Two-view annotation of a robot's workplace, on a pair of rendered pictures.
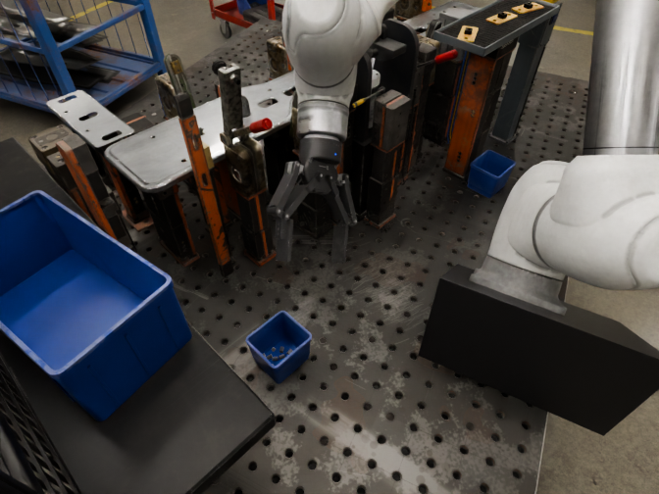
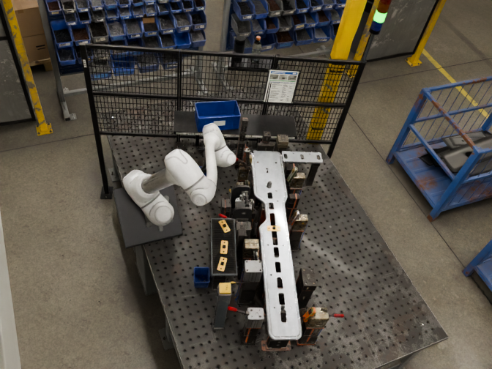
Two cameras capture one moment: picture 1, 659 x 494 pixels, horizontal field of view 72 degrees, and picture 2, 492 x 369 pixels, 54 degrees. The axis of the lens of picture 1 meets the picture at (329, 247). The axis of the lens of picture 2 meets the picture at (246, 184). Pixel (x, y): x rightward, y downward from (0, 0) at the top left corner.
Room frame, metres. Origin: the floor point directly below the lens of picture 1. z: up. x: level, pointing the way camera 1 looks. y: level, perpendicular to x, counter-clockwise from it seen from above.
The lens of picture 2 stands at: (2.06, -1.62, 3.50)
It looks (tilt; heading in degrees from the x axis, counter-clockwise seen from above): 50 degrees down; 124
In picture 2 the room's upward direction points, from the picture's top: 11 degrees clockwise
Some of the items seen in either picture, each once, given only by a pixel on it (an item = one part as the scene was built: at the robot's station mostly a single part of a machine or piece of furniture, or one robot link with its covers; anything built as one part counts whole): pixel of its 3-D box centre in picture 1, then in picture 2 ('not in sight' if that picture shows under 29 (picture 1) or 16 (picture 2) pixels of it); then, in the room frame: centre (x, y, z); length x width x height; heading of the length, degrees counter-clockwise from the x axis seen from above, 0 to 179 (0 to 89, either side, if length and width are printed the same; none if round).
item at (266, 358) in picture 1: (280, 348); not in sight; (0.50, 0.10, 0.74); 0.11 x 0.10 x 0.09; 135
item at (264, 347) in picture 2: not in sight; (280, 336); (1.70, -0.47, 0.84); 0.18 x 0.06 x 0.29; 45
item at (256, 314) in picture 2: not in sight; (251, 326); (1.56, -0.56, 0.88); 0.11 x 0.10 x 0.36; 45
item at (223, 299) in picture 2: (522, 76); (221, 307); (1.37, -0.61, 0.92); 0.08 x 0.08 x 0.44; 45
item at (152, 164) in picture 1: (341, 67); (274, 231); (1.28, -0.03, 1.00); 1.38 x 0.22 x 0.02; 135
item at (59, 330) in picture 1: (66, 296); (217, 116); (0.38, 0.36, 1.10); 0.30 x 0.17 x 0.13; 55
